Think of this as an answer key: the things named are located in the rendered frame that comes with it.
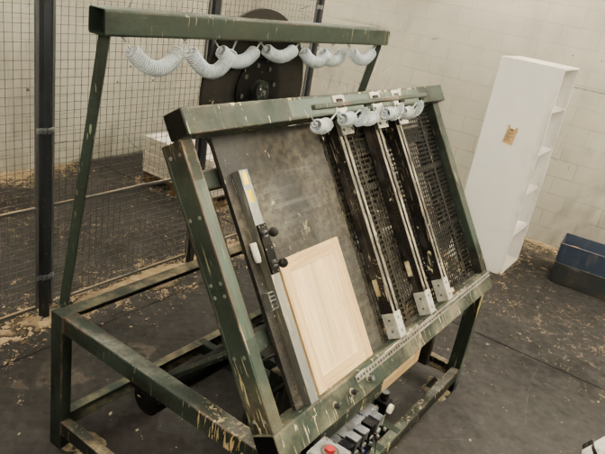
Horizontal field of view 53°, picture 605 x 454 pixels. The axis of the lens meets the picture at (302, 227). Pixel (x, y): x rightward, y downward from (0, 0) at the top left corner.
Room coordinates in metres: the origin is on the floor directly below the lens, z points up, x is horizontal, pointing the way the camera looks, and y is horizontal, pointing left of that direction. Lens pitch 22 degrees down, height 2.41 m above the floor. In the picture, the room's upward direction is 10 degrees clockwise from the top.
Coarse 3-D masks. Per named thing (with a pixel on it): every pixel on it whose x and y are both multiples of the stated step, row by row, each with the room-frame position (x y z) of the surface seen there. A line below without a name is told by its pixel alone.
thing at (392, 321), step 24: (336, 96) 2.88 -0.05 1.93; (336, 120) 2.86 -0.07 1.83; (360, 120) 2.81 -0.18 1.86; (336, 144) 2.84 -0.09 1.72; (360, 192) 2.79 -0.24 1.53; (360, 216) 2.73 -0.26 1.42; (360, 240) 2.72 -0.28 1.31; (384, 264) 2.69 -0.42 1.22; (384, 288) 2.62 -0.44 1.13; (384, 312) 2.61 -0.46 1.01
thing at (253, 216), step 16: (240, 176) 2.23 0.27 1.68; (240, 192) 2.23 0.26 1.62; (256, 208) 2.22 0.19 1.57; (256, 224) 2.18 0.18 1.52; (256, 240) 2.17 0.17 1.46; (272, 288) 2.11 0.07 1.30; (288, 304) 2.12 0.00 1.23; (288, 320) 2.08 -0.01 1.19; (288, 336) 2.05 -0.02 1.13; (288, 352) 2.04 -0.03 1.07; (304, 368) 2.02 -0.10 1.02; (304, 384) 1.99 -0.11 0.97; (304, 400) 1.98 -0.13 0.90
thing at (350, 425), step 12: (372, 396) 2.27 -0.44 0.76; (384, 396) 2.27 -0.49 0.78; (360, 408) 2.19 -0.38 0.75; (372, 408) 2.22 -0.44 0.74; (384, 408) 2.25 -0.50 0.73; (348, 420) 2.11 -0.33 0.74; (360, 420) 2.13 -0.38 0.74; (372, 420) 2.11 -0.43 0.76; (324, 432) 1.94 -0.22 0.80; (336, 432) 2.03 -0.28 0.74; (348, 432) 2.01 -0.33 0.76; (360, 432) 2.02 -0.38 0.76; (372, 432) 2.08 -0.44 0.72; (348, 444) 1.94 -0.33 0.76; (360, 444) 2.02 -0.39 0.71; (372, 444) 2.13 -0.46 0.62
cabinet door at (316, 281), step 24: (336, 240) 2.56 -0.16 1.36; (288, 264) 2.25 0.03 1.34; (312, 264) 2.37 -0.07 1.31; (336, 264) 2.49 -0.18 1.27; (288, 288) 2.19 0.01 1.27; (312, 288) 2.30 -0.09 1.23; (336, 288) 2.42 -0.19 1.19; (312, 312) 2.24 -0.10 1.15; (336, 312) 2.35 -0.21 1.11; (312, 336) 2.17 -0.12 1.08; (336, 336) 2.28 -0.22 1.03; (360, 336) 2.40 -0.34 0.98; (312, 360) 2.11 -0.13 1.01; (336, 360) 2.21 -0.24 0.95; (360, 360) 2.33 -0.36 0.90
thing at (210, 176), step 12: (420, 156) 3.75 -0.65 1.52; (216, 168) 2.25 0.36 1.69; (216, 180) 2.22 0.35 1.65; (432, 180) 3.69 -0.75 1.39; (444, 240) 3.48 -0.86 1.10; (228, 252) 2.12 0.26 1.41; (420, 252) 3.21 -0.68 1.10; (396, 264) 2.96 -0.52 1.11; (264, 324) 2.13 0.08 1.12; (264, 336) 2.04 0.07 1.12; (264, 348) 2.01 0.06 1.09
